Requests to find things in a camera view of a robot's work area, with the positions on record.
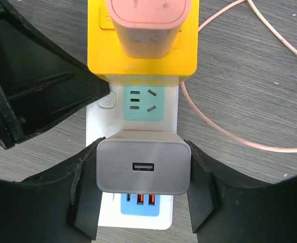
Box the white power strip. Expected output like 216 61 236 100
86 85 179 230

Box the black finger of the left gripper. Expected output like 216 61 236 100
0 1 110 149

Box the pink thin cable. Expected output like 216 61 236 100
180 0 297 153

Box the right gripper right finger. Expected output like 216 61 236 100
187 143 297 242

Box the pink charger plug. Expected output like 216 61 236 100
105 0 192 59

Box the yellow cube socket adapter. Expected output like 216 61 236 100
87 1 199 87

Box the white usb charger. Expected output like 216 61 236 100
96 131 191 195

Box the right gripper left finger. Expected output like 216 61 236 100
0 141 102 242

